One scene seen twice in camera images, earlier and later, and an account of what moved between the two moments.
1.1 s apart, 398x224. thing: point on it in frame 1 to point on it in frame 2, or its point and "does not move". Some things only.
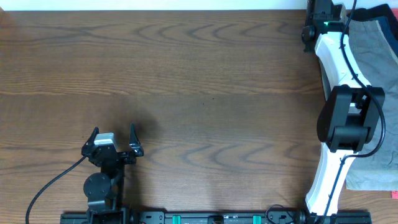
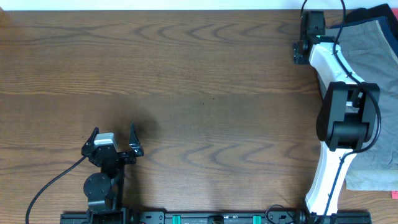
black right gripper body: [321, 16] to [298, 51]
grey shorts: [378, 66] does not move
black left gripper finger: [91, 139] does not move
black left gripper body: [123, 154] does not move
